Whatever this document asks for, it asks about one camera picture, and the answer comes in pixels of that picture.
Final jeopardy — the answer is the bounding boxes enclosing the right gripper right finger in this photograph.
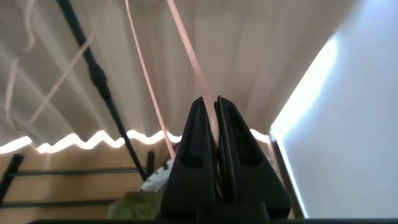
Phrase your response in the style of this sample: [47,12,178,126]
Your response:
[214,95,293,218]

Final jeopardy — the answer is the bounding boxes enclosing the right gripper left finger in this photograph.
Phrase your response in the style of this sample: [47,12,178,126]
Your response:
[160,96,218,218]

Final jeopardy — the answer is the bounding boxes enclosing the white laundry basket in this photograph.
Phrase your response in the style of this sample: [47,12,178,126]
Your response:
[139,136,289,218]

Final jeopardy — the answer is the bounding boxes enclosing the black clothes rack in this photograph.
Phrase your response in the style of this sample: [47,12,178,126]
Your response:
[0,0,156,209]

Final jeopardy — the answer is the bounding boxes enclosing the green garment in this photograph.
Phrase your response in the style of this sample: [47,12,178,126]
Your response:
[107,190,165,220]

